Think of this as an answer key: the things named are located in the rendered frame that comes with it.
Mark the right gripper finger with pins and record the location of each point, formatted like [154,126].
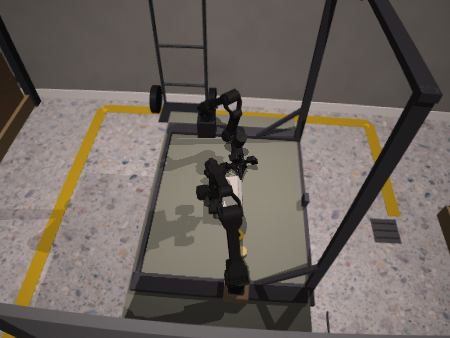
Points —
[236,169]
[243,169]

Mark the dark grey metal support frame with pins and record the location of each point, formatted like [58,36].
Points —
[425,94]

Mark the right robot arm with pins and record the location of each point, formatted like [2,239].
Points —
[240,138]

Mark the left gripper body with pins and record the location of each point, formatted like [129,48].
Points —
[213,205]

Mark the white cardboard box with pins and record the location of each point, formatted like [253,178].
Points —
[237,189]

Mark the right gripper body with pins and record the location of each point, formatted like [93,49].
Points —
[250,160]

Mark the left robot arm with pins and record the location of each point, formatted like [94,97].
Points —
[231,219]

